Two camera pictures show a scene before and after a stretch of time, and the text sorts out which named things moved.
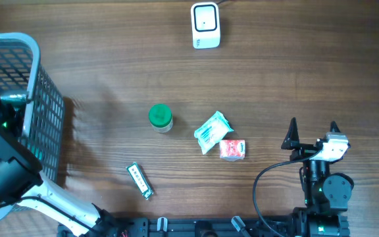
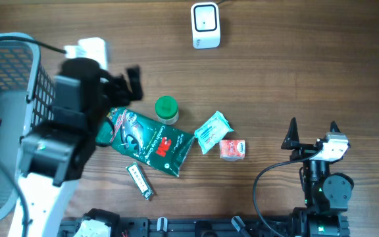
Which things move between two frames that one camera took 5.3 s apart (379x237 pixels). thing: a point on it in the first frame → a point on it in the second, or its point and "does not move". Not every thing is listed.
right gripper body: [305, 151] does not move
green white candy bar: [140, 180] does not move
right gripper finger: [292, 139] does not move
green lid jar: [160, 117] → [166, 108]
